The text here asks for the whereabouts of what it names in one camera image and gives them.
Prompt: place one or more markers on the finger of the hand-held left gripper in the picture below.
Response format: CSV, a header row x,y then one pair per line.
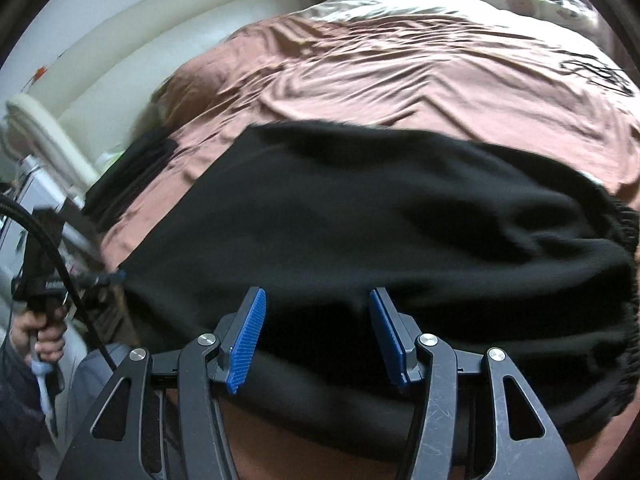
x,y
100,278

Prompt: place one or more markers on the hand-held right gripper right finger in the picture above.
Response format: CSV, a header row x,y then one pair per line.
x,y
390,340

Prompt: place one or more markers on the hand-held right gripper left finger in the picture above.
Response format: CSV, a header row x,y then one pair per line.
x,y
245,340

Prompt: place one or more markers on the black pants with white logo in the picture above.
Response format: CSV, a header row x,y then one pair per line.
x,y
375,220

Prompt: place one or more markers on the person's left forearm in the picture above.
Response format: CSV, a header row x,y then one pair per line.
x,y
15,410

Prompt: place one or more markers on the folded black pants stack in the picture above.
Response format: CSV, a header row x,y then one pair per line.
x,y
130,175

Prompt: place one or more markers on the person's left hand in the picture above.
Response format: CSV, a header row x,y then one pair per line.
x,y
45,345

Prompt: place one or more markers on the white dressing table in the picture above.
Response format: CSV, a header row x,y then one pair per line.
x,y
30,185

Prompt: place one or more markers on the person's grey patterned trousers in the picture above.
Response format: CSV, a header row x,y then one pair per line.
x,y
90,375

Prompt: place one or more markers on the green tissue pack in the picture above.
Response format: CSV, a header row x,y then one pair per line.
x,y
112,159

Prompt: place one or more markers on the small orange ornament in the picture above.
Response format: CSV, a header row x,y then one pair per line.
x,y
37,76

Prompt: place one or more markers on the cream padded headboard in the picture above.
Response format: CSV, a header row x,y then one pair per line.
x,y
150,45

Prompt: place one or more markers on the beige blanket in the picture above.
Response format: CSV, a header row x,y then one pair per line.
x,y
400,5

